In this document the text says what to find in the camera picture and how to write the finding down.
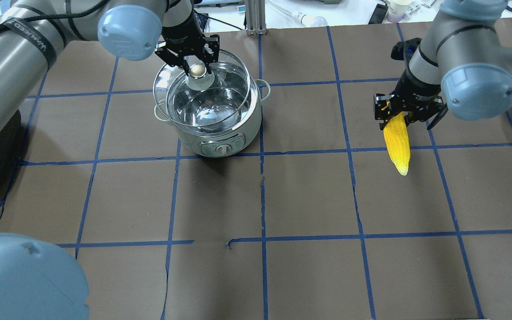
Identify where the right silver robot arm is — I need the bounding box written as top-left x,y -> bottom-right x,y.
373,0 -> 512,130

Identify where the aluminium frame post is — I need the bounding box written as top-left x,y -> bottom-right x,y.
244,0 -> 268,35

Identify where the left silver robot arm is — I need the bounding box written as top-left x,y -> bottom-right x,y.
0,0 -> 220,320

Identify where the black phone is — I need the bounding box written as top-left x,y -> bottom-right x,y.
368,4 -> 389,24

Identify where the paper cup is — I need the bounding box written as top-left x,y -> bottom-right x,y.
386,0 -> 413,24

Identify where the pale green electric pot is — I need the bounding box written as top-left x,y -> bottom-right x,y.
153,59 -> 269,158

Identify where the white pipette tool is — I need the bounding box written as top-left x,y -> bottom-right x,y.
266,0 -> 329,27

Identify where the yellow corn cob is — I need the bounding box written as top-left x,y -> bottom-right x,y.
383,112 -> 411,176

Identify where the glass pot lid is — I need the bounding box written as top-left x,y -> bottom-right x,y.
152,49 -> 253,132

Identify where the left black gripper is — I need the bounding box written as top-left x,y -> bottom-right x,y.
155,9 -> 220,76

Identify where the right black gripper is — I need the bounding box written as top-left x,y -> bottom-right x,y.
374,73 -> 448,130

